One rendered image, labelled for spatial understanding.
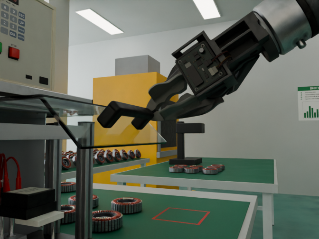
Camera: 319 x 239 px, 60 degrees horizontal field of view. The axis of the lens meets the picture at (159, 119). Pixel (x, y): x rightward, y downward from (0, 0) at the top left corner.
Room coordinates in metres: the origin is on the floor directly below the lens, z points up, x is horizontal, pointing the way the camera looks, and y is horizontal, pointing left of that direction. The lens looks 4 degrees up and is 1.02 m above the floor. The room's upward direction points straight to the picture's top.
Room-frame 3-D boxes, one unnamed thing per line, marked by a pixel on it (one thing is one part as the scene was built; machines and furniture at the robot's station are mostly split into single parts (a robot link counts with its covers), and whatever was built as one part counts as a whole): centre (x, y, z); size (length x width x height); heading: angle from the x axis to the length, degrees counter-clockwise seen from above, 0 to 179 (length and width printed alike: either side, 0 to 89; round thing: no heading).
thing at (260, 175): (2.64, -0.51, 0.38); 1.85 x 1.10 x 0.75; 158
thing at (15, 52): (0.53, 0.28, 1.18); 0.02 x 0.01 x 0.02; 158
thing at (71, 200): (1.08, 0.29, 0.77); 0.11 x 0.11 x 0.04
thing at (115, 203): (1.02, 0.12, 0.77); 0.11 x 0.11 x 0.04
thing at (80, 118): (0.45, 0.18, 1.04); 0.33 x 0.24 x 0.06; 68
